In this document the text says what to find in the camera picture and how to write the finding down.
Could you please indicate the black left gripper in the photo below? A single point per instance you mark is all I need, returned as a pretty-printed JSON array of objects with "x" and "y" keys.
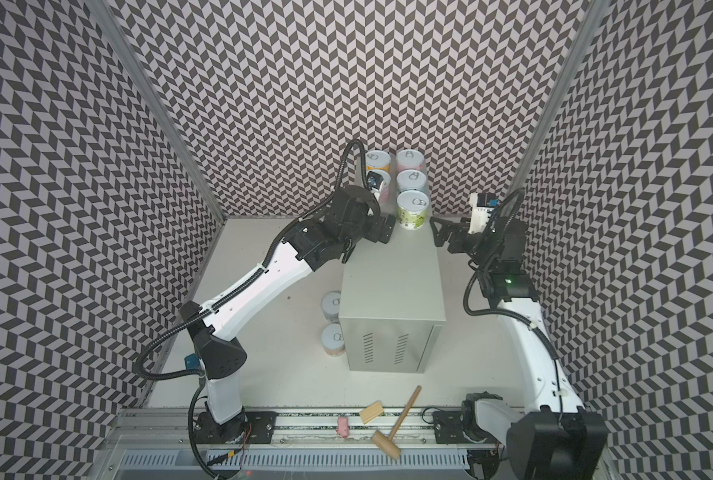
[{"x": 378, "y": 234}]

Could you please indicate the small wooden block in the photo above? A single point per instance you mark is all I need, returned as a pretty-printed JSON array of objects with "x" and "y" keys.
[{"x": 372, "y": 412}]

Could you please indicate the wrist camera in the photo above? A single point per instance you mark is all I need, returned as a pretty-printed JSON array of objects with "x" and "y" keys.
[
  {"x": 483, "y": 205},
  {"x": 376, "y": 183}
]

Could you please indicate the pink labelled can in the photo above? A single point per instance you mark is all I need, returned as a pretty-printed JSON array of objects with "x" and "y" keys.
[{"x": 411, "y": 159}]

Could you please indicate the pink eraser block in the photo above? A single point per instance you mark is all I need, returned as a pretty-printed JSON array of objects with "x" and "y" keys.
[{"x": 343, "y": 427}]

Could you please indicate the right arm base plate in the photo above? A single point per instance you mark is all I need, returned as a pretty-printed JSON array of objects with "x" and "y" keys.
[{"x": 454, "y": 427}]

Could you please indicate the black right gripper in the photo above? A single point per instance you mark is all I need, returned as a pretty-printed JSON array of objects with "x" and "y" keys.
[{"x": 453, "y": 238}]

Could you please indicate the yellow labelled can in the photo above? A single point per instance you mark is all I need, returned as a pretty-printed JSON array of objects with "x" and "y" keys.
[{"x": 378, "y": 160}]

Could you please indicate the orange labelled can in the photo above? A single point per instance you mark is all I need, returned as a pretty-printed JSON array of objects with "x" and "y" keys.
[{"x": 333, "y": 340}]

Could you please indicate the green labelled front can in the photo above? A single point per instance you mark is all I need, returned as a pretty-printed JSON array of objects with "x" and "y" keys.
[{"x": 413, "y": 209}]

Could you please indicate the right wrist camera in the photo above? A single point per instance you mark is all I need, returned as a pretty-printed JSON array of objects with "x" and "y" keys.
[{"x": 483, "y": 205}]

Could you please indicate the wooden mallet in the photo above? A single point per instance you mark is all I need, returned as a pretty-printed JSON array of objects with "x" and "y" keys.
[{"x": 386, "y": 443}]

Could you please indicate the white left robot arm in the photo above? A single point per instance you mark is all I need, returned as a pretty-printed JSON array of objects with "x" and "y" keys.
[{"x": 351, "y": 214}]

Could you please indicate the white metal cabinet counter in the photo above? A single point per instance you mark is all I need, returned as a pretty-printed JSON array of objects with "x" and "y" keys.
[{"x": 392, "y": 309}]

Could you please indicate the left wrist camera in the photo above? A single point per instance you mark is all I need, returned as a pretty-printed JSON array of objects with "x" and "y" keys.
[{"x": 376, "y": 183}]

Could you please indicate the aluminium front rail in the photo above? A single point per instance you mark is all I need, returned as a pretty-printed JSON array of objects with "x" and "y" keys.
[{"x": 296, "y": 428}]

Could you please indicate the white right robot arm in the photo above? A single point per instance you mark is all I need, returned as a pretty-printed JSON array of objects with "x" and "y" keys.
[{"x": 553, "y": 436}]

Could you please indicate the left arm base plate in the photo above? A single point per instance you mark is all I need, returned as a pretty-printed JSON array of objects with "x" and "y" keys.
[{"x": 254, "y": 427}]

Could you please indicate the blue toy block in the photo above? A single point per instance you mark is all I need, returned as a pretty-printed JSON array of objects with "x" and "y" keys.
[{"x": 192, "y": 362}]

